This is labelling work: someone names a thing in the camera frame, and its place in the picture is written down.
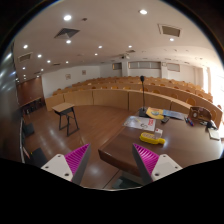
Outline black desk microphone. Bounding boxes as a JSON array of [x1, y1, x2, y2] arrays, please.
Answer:
[[139, 75, 148, 118]]

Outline small wooden black-legged desk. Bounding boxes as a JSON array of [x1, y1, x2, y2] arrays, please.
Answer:
[[53, 102, 79, 136]]

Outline black remote control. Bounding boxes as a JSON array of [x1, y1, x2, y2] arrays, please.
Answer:
[[161, 117, 170, 124]]

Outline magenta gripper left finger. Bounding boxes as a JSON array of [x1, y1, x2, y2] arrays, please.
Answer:
[[42, 144, 91, 185]]

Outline yellow power strip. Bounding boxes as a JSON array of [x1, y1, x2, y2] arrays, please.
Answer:
[[140, 132, 165, 145]]

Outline brown cardboard box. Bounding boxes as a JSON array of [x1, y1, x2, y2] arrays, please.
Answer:
[[189, 106, 211, 122]]

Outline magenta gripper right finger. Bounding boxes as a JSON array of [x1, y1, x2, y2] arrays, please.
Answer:
[[132, 144, 182, 185]]

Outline blue grey paper sheet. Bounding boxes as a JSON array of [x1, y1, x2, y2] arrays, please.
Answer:
[[163, 110, 184, 120]]

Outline white charger with red label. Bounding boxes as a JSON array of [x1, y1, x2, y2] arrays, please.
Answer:
[[154, 128, 163, 138]]

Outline black chair at left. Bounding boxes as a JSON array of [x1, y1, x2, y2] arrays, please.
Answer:
[[22, 123, 34, 137]]

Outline yellow round-print booklet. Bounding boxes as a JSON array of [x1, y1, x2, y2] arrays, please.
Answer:
[[146, 107, 164, 120]]

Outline white printed paper sheet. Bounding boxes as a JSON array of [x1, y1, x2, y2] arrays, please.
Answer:
[[123, 116, 156, 132]]

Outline curved wooden front bench row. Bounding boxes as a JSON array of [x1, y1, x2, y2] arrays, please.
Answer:
[[44, 87, 223, 126]]

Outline large wooden lectern table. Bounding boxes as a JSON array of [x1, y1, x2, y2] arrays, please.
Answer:
[[99, 118, 223, 176]]

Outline blue marker pen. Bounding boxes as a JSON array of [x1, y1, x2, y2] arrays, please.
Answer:
[[187, 118, 194, 126]]

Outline white notebook at table edge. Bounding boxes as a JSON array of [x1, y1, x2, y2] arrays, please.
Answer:
[[208, 128, 220, 140]]

